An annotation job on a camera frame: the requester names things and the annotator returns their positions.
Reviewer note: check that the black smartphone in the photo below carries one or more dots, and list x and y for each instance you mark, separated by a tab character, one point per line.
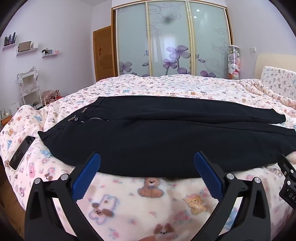
22	153

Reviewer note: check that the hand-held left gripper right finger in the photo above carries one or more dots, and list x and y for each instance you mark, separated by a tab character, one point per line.
207	174

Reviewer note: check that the white trolley rack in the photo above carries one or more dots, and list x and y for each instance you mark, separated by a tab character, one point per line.
29	88

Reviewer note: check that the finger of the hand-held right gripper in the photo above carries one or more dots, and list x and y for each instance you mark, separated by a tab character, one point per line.
286	165

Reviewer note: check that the pink toy pile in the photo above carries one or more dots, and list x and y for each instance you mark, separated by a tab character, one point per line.
52	96

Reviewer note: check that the wooden door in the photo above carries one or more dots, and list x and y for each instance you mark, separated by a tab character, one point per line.
104	53

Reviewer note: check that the flower print sliding wardrobe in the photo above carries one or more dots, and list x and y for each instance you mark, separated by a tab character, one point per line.
171	34

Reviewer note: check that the beige headboard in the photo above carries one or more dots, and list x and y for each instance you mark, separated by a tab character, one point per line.
260	63

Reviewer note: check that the white wall shelf with books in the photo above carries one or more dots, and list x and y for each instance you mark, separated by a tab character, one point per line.
9	41

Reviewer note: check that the wooden bed frame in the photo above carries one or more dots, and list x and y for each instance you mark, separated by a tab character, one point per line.
10	204

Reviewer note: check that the white light switch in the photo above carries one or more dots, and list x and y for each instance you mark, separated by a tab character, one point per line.
253	49

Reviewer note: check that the white wall shelf with box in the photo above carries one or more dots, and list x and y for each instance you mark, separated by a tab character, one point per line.
26	47

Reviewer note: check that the wooden storage box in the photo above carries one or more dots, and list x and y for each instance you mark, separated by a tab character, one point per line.
5	117

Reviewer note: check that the clear tube of plush toys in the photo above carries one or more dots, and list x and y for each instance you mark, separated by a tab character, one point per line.
234	62

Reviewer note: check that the white wall shelf with trinkets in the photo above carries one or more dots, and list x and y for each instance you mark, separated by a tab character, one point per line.
49	52

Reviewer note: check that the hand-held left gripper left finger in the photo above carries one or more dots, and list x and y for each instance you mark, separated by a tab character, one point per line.
88	172

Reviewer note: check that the bear printed blanket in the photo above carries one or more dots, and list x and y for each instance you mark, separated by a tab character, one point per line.
138	208

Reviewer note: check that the bear printed pillow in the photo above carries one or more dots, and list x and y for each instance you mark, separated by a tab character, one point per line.
279	81

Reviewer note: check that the black pants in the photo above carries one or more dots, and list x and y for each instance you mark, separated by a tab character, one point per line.
150	143

